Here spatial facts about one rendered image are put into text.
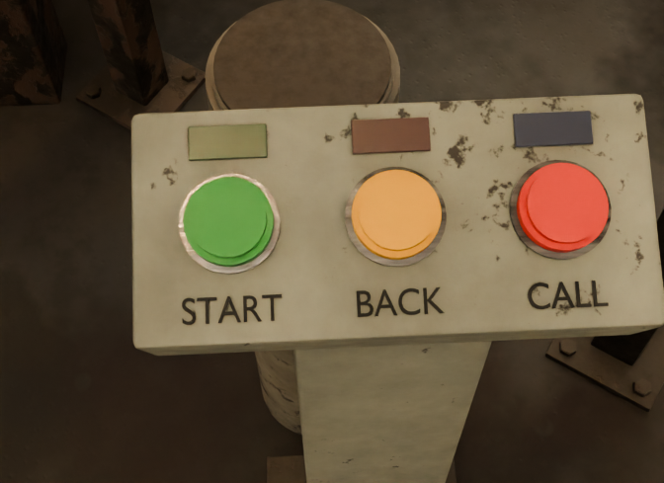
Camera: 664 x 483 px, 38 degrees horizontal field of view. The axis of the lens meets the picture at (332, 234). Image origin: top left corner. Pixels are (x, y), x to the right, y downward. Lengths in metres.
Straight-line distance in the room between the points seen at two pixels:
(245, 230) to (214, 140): 0.05
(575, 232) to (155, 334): 0.19
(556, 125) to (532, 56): 0.85
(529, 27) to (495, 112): 0.89
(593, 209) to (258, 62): 0.25
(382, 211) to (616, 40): 0.95
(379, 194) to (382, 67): 0.18
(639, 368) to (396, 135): 0.69
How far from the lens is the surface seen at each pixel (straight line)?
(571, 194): 0.45
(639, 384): 1.08
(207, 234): 0.43
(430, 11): 1.35
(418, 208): 0.43
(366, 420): 0.58
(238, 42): 0.61
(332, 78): 0.59
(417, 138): 0.45
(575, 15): 1.37
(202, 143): 0.45
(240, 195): 0.43
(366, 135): 0.45
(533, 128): 0.46
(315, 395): 0.54
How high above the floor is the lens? 0.98
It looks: 60 degrees down
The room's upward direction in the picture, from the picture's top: 1 degrees counter-clockwise
